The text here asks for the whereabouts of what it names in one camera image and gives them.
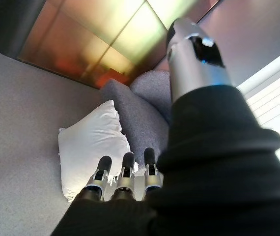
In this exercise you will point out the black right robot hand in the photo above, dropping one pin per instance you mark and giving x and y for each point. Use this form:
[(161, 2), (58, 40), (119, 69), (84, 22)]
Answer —
[(211, 172)]

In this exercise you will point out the white fringed cushion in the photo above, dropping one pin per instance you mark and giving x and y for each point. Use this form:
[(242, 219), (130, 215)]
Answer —
[(91, 145)]

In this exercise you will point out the grey fabric armchair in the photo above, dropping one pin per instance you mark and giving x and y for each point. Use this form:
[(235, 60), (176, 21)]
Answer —
[(142, 110)]

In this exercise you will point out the glossy brown wooden wardrobe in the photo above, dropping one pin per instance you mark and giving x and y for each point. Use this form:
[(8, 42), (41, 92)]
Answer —
[(93, 37)]

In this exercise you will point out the white slatted wall panel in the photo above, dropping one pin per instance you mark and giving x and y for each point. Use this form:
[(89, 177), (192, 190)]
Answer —
[(275, 98)]

